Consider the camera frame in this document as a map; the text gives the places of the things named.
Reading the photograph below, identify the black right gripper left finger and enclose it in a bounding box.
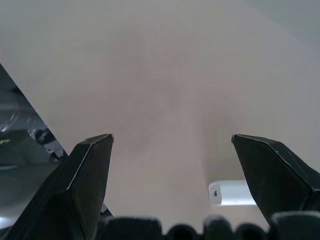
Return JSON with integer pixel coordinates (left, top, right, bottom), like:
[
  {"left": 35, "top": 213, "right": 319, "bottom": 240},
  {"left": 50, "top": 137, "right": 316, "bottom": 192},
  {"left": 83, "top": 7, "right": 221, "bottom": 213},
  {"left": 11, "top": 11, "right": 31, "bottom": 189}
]
[{"left": 4, "top": 133, "right": 115, "bottom": 240}]

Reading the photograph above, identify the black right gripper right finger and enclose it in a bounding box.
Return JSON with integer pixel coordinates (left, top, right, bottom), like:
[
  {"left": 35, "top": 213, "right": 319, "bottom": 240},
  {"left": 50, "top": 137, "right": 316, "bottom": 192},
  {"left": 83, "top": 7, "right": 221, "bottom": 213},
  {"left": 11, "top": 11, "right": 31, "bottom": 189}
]
[{"left": 231, "top": 134, "right": 320, "bottom": 227}]

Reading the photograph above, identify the white rectangular block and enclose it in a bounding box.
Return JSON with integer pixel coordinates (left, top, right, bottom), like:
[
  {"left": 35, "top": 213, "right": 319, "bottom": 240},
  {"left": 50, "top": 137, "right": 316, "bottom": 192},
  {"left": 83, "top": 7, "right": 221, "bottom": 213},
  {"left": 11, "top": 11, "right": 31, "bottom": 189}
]
[{"left": 208, "top": 179, "right": 258, "bottom": 207}]

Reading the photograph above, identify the silver robot body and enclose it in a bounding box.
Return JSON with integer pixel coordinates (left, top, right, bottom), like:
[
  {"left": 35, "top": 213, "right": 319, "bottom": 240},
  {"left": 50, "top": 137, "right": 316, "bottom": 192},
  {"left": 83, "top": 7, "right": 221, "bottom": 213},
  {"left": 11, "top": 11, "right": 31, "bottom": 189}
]
[{"left": 0, "top": 63, "right": 69, "bottom": 226}]

